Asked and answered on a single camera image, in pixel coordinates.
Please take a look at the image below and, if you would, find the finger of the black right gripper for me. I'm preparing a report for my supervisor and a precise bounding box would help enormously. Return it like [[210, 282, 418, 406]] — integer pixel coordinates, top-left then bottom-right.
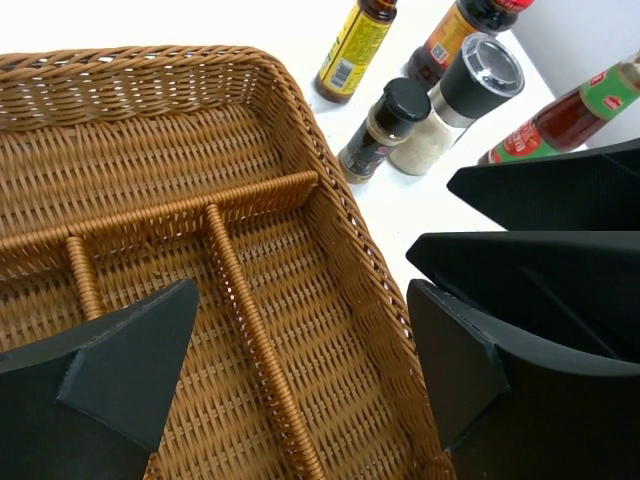
[[447, 139, 639, 231]]

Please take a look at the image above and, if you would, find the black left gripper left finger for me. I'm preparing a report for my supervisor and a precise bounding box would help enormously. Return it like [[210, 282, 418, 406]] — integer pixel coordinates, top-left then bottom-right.
[[1, 280, 199, 479]]

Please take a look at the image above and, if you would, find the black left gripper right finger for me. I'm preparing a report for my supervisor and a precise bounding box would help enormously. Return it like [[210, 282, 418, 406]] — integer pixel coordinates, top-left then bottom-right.
[[406, 231, 639, 479]]

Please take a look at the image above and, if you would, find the green label red sauce bottle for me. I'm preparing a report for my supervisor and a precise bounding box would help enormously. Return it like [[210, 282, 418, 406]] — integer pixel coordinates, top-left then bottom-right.
[[478, 53, 639, 165]]

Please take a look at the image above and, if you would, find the salt grinder black top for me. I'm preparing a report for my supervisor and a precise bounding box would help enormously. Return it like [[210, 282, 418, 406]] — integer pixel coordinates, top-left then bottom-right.
[[389, 33, 525, 176]]

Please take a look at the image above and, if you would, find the red cap dark sauce jar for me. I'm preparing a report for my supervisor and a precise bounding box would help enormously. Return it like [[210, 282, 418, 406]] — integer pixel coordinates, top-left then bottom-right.
[[406, 0, 534, 92]]

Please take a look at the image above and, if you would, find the small black cap pepper shaker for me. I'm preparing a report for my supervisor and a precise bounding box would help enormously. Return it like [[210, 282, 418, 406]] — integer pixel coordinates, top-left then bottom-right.
[[337, 77, 431, 184]]

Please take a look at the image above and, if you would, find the yellow label brown bottle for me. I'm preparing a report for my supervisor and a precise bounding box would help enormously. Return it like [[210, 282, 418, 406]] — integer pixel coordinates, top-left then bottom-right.
[[315, 0, 397, 104]]

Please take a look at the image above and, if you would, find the brown wicker divided basket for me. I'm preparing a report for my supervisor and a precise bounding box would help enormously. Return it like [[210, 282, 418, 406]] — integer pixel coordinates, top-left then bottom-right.
[[1, 46, 455, 479]]

